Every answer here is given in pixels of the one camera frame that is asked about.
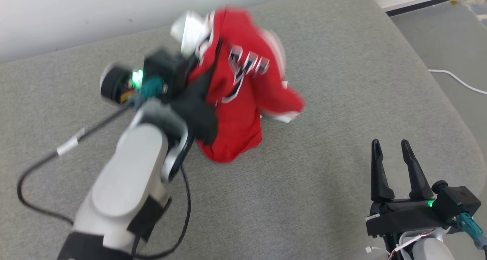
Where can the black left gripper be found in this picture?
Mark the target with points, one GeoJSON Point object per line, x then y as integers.
{"type": "Point", "coordinates": [198, 119]}

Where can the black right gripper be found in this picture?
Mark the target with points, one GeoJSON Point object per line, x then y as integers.
{"type": "Point", "coordinates": [407, 216]}

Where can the red white sports jersey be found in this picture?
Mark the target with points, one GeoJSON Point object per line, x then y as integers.
{"type": "Point", "coordinates": [243, 115]}

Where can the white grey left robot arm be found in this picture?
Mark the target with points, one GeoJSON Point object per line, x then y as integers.
{"type": "Point", "coordinates": [125, 176]}

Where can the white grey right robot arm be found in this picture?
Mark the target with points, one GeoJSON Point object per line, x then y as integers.
{"type": "Point", "coordinates": [430, 250]}

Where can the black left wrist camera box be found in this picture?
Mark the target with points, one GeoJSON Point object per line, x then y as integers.
{"type": "Point", "coordinates": [163, 67]}

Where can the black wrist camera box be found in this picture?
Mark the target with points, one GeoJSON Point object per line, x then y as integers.
{"type": "Point", "coordinates": [163, 67]}
{"type": "Point", "coordinates": [456, 199]}

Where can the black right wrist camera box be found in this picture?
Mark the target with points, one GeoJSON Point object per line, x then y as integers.
{"type": "Point", "coordinates": [456, 199]}

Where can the dark wall baseboard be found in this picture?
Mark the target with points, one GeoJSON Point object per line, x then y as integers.
{"type": "Point", "coordinates": [418, 4]}

